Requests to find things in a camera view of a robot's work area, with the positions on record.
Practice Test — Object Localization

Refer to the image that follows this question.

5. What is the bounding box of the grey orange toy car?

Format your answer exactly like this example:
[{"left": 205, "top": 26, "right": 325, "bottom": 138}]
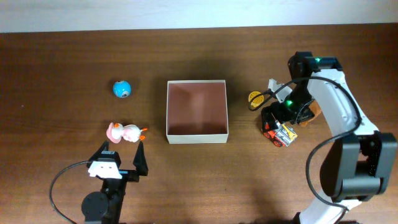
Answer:
[{"left": 264, "top": 123, "right": 298, "bottom": 147}]

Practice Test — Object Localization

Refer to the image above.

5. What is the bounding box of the yellow round fan toy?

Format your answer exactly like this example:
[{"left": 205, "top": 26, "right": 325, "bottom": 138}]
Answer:
[{"left": 248, "top": 91, "right": 264, "bottom": 109}]

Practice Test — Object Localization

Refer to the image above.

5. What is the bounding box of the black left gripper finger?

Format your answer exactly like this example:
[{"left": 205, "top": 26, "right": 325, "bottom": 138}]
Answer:
[
  {"left": 88, "top": 141, "right": 109, "bottom": 162},
  {"left": 133, "top": 141, "right": 149, "bottom": 176}
]

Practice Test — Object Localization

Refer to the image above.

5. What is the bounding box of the brown plush bear toy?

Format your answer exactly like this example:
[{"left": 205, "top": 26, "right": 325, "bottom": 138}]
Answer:
[{"left": 297, "top": 100, "right": 322, "bottom": 127}]

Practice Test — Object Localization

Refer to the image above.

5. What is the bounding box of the white pink duck toy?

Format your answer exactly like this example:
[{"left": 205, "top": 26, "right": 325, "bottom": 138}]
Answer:
[{"left": 106, "top": 123, "right": 147, "bottom": 144}]

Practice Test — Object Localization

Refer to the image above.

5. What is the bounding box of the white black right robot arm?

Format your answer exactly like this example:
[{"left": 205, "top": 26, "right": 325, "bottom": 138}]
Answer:
[{"left": 259, "top": 52, "right": 397, "bottom": 223}]

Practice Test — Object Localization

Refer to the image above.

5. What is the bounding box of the white cardboard box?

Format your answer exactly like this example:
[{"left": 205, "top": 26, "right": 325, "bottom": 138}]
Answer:
[{"left": 165, "top": 80, "right": 229, "bottom": 144}]

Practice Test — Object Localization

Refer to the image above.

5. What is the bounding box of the blue ball toy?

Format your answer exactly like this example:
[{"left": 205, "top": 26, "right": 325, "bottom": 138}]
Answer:
[{"left": 113, "top": 80, "right": 131, "bottom": 98}]

